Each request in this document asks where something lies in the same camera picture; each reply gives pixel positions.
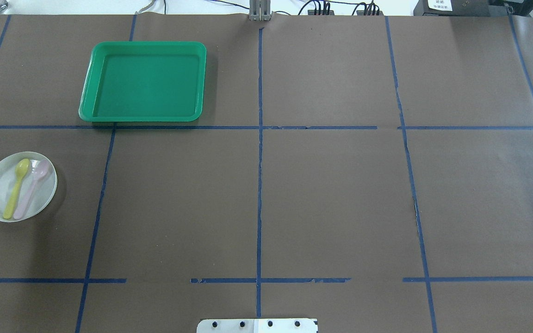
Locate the yellow plastic spoon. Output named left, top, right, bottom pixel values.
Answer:
left=3, top=158, right=31, bottom=221

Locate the white round plate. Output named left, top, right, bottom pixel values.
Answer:
left=0, top=151, right=58, bottom=222

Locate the pink plastic spoon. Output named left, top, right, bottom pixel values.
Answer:
left=13, top=160, right=51, bottom=220

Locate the green plastic tray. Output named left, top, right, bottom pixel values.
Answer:
left=78, top=41, right=207, bottom=123

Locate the black power strip left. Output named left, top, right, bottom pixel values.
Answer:
left=302, top=0, right=334, bottom=16

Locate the black power strip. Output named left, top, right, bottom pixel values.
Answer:
left=302, top=0, right=334, bottom=16
left=352, top=1, right=383, bottom=16

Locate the black power strip right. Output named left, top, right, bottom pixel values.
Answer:
left=352, top=1, right=383, bottom=16

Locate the black device with label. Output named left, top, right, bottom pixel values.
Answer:
left=413, top=0, right=509, bottom=17

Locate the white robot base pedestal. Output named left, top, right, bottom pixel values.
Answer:
left=196, top=318, right=319, bottom=333

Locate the grey aluminium frame post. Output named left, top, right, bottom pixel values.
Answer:
left=249, top=0, right=273, bottom=22

